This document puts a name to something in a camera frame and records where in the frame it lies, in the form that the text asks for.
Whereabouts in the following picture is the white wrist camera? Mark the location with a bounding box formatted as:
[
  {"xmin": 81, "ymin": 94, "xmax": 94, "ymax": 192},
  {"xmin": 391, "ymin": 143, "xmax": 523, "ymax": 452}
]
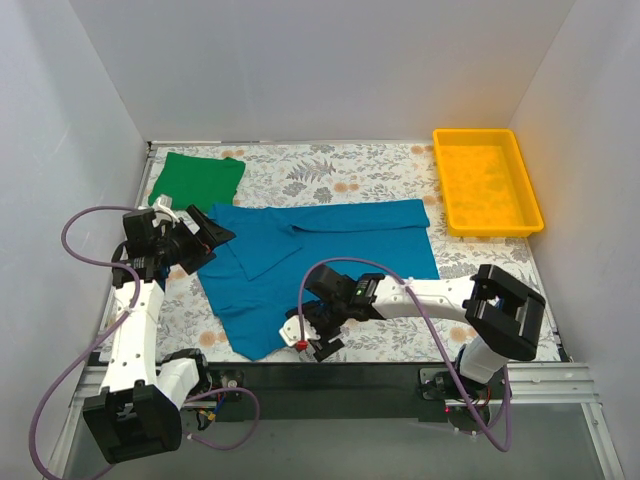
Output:
[
  {"xmin": 150, "ymin": 194, "xmax": 180, "ymax": 227},
  {"xmin": 279, "ymin": 314, "xmax": 320, "ymax": 352}
]

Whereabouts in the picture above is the floral patterned table mat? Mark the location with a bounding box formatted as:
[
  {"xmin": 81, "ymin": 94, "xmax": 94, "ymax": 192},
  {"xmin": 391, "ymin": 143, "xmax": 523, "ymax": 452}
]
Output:
[{"xmin": 140, "ymin": 143, "xmax": 547, "ymax": 363}]

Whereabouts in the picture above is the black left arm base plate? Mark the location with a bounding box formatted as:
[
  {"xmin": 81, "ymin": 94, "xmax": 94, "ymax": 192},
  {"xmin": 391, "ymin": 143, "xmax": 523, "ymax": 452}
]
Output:
[{"xmin": 206, "ymin": 369, "xmax": 245, "ymax": 402}]

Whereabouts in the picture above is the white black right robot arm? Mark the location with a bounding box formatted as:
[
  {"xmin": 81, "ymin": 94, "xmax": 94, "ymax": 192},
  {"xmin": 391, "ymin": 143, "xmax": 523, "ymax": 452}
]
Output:
[{"xmin": 279, "ymin": 264, "xmax": 546, "ymax": 398}]

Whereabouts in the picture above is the green folded t shirt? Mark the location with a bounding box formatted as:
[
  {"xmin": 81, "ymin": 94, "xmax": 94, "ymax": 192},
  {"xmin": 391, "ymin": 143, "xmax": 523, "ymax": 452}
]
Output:
[{"xmin": 148, "ymin": 152, "xmax": 246, "ymax": 213}]

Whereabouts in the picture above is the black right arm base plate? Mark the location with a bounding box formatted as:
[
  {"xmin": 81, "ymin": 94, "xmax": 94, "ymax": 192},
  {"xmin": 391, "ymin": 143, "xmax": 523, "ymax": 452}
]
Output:
[{"xmin": 418, "ymin": 365, "xmax": 504, "ymax": 401}]

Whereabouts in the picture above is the yellow plastic bin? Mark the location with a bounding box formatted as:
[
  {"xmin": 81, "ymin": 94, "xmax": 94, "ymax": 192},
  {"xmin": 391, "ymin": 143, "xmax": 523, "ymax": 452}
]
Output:
[{"xmin": 433, "ymin": 128, "xmax": 544, "ymax": 238}]

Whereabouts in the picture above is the aluminium frame rail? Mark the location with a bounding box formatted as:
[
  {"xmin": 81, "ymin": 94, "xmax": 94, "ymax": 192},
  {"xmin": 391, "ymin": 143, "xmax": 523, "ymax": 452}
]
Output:
[{"xmin": 50, "ymin": 363, "xmax": 624, "ymax": 479}]

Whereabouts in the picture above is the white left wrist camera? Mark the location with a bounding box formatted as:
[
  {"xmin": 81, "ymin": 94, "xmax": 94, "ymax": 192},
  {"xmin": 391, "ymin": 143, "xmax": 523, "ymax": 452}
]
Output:
[{"xmin": 150, "ymin": 194, "xmax": 180, "ymax": 227}]

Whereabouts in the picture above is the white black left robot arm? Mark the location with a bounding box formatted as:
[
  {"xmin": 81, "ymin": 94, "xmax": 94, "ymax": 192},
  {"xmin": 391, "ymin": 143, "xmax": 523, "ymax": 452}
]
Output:
[{"xmin": 83, "ymin": 205, "xmax": 235, "ymax": 465}]

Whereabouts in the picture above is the blue t shirt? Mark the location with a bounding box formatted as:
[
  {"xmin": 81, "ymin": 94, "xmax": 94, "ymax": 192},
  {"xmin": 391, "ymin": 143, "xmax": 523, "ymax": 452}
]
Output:
[{"xmin": 198, "ymin": 200, "xmax": 439, "ymax": 361}]

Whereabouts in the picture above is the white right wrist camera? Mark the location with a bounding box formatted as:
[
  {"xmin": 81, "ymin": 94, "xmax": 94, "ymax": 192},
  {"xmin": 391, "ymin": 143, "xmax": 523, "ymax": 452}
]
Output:
[{"xmin": 279, "ymin": 314, "xmax": 320, "ymax": 352}]

